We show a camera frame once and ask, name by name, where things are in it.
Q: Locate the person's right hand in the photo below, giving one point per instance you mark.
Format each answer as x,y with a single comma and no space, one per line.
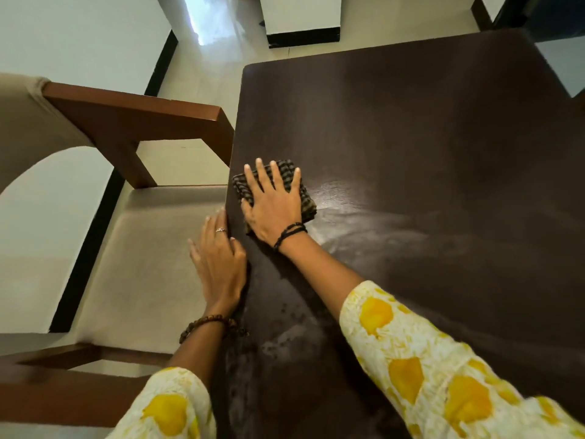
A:
274,212

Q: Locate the person's left hand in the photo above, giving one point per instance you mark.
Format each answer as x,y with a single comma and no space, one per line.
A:
221,269

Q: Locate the dark checkered cleaning cloth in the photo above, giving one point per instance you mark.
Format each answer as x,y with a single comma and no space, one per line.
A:
308,205

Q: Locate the person's right forearm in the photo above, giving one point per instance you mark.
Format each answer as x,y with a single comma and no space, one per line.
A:
320,269

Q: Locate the person's left forearm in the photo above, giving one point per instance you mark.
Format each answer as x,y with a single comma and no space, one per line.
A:
201,347

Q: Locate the wooden chair with beige cushion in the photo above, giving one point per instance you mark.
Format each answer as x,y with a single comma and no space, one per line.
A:
137,269

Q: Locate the dark brown table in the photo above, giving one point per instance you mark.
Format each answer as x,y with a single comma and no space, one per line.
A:
411,132

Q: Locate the white and yellow patterned garment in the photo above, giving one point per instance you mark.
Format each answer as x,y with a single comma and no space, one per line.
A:
434,384

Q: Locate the dark blue door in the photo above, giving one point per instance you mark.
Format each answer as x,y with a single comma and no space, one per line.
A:
557,18

